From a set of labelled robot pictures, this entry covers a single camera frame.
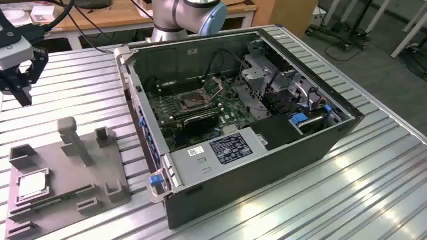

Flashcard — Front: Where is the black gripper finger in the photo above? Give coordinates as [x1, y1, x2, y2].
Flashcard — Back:
[12, 84, 33, 108]

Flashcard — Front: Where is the silver square CPU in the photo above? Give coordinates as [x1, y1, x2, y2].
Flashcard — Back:
[17, 172, 48, 198]

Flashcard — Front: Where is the black RAM slot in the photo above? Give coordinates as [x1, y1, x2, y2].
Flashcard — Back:
[157, 80, 204, 89]
[161, 86, 206, 95]
[160, 83, 206, 92]

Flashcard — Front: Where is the CPU socket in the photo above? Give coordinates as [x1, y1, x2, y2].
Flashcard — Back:
[178, 92, 210, 112]

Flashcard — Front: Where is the white bowl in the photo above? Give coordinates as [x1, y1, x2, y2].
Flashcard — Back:
[8, 9, 31, 26]

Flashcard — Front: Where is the white cardboard box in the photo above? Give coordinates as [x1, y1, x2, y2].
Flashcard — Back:
[29, 6, 56, 23]

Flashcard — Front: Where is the wooden desk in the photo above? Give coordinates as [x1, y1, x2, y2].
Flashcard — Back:
[0, 0, 260, 51]

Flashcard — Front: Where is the grey parts rack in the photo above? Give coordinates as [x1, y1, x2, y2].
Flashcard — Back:
[4, 116, 133, 240]

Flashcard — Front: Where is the green RAM stick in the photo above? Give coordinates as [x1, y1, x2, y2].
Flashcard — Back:
[31, 183, 96, 212]

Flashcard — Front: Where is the black graphics card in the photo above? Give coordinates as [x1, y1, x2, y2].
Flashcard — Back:
[182, 111, 220, 135]

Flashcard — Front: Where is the metal socket cover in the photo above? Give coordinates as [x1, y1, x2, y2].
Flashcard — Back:
[199, 76, 226, 100]

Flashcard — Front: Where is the grey power supply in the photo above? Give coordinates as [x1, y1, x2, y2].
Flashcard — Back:
[164, 127, 270, 187]

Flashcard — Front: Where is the green motherboard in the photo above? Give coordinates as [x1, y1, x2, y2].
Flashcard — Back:
[145, 76, 255, 152]

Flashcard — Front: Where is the silver drive cage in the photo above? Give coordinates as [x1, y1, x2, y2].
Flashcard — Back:
[238, 39, 302, 116]

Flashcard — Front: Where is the wooden cabinet panel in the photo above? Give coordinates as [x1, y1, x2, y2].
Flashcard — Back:
[268, 0, 320, 40]

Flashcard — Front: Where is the open black PC case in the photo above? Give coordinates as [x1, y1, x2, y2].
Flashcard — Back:
[112, 26, 366, 230]

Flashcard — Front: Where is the blue fan latch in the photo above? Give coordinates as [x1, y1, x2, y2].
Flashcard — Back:
[288, 112, 308, 127]

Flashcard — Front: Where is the black rolling stand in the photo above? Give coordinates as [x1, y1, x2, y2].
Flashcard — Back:
[306, 0, 374, 52]

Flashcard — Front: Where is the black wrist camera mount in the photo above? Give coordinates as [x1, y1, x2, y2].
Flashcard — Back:
[0, 7, 25, 50]

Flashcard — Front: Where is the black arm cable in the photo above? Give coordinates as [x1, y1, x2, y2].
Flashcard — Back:
[73, 4, 113, 54]
[23, 0, 75, 45]

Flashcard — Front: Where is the black wire loop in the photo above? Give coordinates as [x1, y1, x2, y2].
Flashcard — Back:
[203, 49, 247, 77]

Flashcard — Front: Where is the white table frame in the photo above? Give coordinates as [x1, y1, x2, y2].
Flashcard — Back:
[390, 0, 427, 59]

